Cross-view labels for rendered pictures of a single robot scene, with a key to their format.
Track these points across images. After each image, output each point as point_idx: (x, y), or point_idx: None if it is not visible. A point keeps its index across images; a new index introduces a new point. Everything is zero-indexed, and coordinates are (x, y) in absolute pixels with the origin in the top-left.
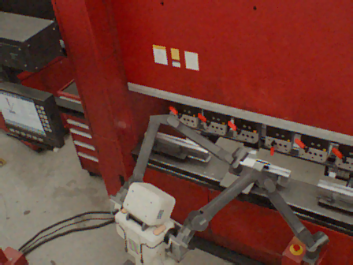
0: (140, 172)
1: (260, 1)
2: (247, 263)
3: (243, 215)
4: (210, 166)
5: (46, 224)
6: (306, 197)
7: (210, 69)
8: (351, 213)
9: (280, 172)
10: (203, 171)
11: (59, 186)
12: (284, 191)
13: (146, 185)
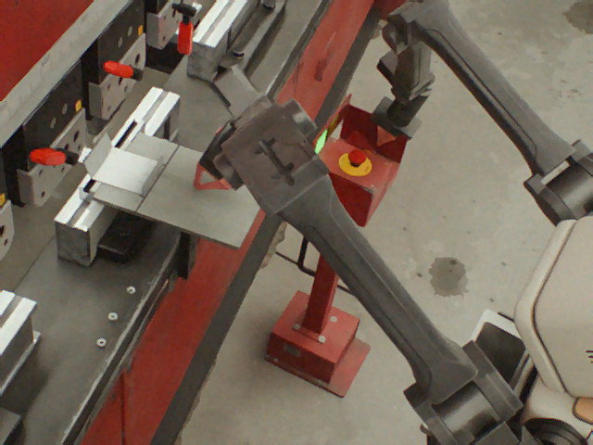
0: (461, 349)
1: None
2: (167, 439)
3: (180, 313)
4: (64, 325)
5: None
6: (216, 99)
7: None
8: (270, 31)
9: (159, 109)
10: (91, 349)
11: None
12: (193, 137)
13: (585, 278)
